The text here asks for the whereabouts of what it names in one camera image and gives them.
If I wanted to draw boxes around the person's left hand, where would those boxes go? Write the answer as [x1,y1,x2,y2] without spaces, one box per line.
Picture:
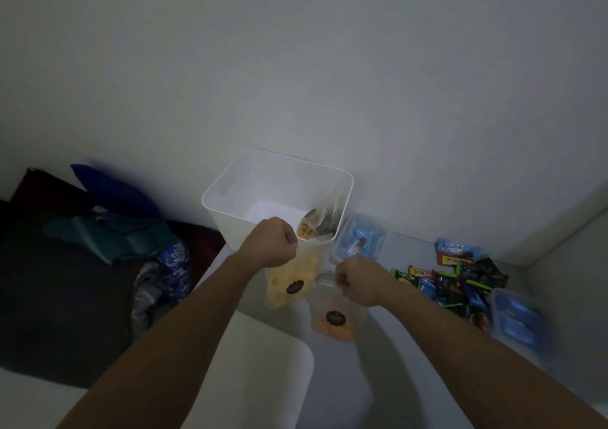
[236,216,299,270]

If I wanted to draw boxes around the person's right hand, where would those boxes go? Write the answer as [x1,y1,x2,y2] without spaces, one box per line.
[335,256,398,308]

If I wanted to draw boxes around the clear bag of yellow snacks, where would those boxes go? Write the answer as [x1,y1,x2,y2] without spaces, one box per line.
[264,239,329,311]

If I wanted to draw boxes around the clear bag of orange snacks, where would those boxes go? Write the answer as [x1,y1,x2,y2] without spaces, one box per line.
[308,272,369,344]

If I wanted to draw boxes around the person's left forearm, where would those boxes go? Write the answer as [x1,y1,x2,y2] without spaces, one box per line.
[56,251,268,429]

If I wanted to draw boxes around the person's right forearm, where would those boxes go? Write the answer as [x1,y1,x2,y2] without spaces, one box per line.
[369,278,608,429]

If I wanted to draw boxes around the clear bag of brown snacks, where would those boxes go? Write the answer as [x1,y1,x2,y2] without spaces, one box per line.
[297,190,350,242]

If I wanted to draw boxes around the clear container with blue packets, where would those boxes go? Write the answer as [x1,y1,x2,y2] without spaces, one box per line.
[330,212,393,266]
[486,287,559,357]

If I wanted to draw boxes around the white plastic storage bin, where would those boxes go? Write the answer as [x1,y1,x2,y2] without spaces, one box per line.
[201,148,355,314]

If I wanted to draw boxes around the pile of assorted snack bars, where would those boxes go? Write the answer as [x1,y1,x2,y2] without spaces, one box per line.
[390,238,510,332]

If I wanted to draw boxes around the blue floral fabric bag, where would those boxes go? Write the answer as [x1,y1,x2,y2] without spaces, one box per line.
[154,241,192,302]

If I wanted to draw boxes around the grey plastic bag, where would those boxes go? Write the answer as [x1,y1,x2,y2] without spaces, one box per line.
[130,262,165,340]

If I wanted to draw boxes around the teal cloth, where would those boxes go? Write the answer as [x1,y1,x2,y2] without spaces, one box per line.
[43,212,181,266]

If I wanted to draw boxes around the blue pillow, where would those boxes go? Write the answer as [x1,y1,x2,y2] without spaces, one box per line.
[70,163,162,219]

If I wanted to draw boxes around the dark sofa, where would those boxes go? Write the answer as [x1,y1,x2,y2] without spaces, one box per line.
[0,167,227,389]

